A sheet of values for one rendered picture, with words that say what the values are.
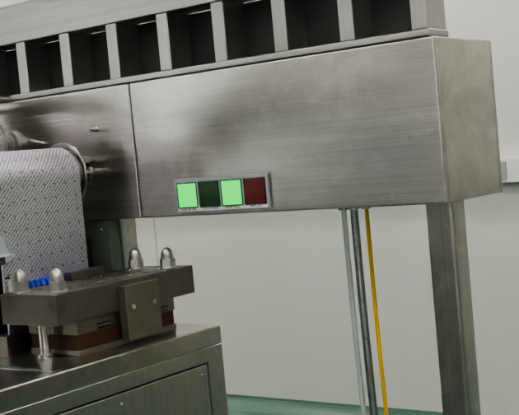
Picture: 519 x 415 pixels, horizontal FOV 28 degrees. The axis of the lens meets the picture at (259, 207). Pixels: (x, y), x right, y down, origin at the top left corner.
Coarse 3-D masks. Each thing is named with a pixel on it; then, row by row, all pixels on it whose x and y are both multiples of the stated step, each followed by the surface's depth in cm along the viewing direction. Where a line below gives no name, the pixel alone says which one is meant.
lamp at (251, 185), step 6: (246, 180) 209; (252, 180) 209; (258, 180) 208; (246, 186) 210; (252, 186) 209; (258, 186) 208; (246, 192) 210; (252, 192) 209; (258, 192) 208; (264, 192) 207; (246, 198) 210; (252, 198) 209; (258, 198) 208; (264, 198) 207
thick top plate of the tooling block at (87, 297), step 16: (112, 272) 227; (128, 272) 224; (144, 272) 221; (160, 272) 218; (176, 272) 222; (192, 272) 226; (32, 288) 208; (48, 288) 206; (80, 288) 201; (96, 288) 203; (112, 288) 206; (160, 288) 217; (176, 288) 221; (192, 288) 225; (16, 304) 201; (32, 304) 198; (48, 304) 195; (64, 304) 196; (80, 304) 199; (96, 304) 202; (112, 304) 206; (16, 320) 201; (32, 320) 198; (48, 320) 196; (64, 320) 196; (80, 320) 199
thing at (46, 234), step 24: (0, 216) 209; (24, 216) 214; (48, 216) 219; (72, 216) 225; (24, 240) 214; (48, 240) 219; (72, 240) 225; (24, 264) 213; (48, 264) 219; (72, 264) 224
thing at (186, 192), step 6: (180, 186) 220; (186, 186) 219; (192, 186) 218; (180, 192) 220; (186, 192) 219; (192, 192) 218; (180, 198) 220; (186, 198) 219; (192, 198) 218; (180, 204) 221; (186, 204) 220; (192, 204) 219
